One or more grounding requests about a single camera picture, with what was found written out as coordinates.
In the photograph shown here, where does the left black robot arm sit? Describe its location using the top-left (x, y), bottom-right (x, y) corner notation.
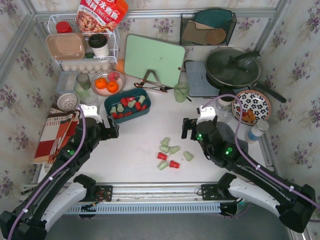
top-left (0, 116), bottom-right (119, 240)

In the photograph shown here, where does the green capsule bottom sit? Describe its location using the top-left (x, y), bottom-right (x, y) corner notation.
top-left (157, 161), bottom-right (169, 171)

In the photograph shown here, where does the black lid jar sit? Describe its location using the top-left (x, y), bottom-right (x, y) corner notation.
top-left (216, 87), bottom-right (236, 110)

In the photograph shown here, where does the white cup black lid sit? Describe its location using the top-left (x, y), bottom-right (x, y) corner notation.
top-left (88, 33), bottom-right (109, 57)

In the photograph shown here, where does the striped orange cloth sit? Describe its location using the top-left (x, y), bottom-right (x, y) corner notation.
top-left (32, 104), bottom-right (80, 164)

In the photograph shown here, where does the green glass cup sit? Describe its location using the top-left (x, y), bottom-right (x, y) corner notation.
top-left (174, 82), bottom-right (189, 103)

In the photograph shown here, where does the red capsule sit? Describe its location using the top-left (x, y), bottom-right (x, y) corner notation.
top-left (140, 104), bottom-right (148, 111)
top-left (120, 98), bottom-right (128, 107)
top-left (169, 160), bottom-right (180, 169)
top-left (157, 152), bottom-right (168, 161)
top-left (111, 112), bottom-right (119, 119)

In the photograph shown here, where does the black mesh organizer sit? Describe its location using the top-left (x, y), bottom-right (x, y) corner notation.
top-left (179, 8), bottom-right (237, 46)

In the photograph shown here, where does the blue floral plate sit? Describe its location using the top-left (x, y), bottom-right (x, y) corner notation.
top-left (231, 90), bottom-right (272, 126)

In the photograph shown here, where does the fruit bowl plate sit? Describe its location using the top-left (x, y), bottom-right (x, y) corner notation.
top-left (91, 70), bottom-right (126, 97)

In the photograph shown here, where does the egg tray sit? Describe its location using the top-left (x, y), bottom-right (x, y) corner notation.
top-left (61, 62), bottom-right (114, 74)

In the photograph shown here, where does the mint green cutting board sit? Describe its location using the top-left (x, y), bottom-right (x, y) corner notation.
top-left (124, 34), bottom-right (186, 87)

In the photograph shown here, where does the white wire rack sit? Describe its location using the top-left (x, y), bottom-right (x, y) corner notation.
top-left (46, 13), bottom-right (120, 65)

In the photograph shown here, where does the red lid jar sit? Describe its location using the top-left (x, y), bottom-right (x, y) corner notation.
top-left (55, 21), bottom-right (73, 34)

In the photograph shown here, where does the clear plastic cup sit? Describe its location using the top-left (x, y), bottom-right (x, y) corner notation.
top-left (83, 92), bottom-right (100, 107)

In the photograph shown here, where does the teal storage basket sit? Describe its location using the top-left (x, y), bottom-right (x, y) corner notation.
top-left (104, 88), bottom-right (151, 124)

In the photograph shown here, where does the red snack bag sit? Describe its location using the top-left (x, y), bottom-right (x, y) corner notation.
top-left (75, 0), bottom-right (129, 33)

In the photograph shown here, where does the beige food container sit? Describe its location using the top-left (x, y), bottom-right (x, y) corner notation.
top-left (45, 33), bottom-right (87, 61)

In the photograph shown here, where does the small white colander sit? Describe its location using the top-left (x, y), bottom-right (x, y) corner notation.
top-left (57, 93), bottom-right (78, 112)

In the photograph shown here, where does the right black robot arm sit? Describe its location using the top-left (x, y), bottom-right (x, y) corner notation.
top-left (192, 120), bottom-right (319, 233)

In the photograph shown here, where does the black frying pan with lid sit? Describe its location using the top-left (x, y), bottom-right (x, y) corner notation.
top-left (204, 47), bottom-right (287, 103)

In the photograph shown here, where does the white bottle silver cap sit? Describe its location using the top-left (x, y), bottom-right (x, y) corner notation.
top-left (245, 119), bottom-right (270, 144)

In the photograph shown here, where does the green capsule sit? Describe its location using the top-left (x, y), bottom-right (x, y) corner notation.
top-left (183, 151), bottom-right (194, 162)
top-left (157, 161), bottom-right (169, 171)
top-left (117, 103), bottom-right (125, 113)

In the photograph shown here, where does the green tinted glass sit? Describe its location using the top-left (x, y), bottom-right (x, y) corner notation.
top-left (74, 73), bottom-right (91, 101)

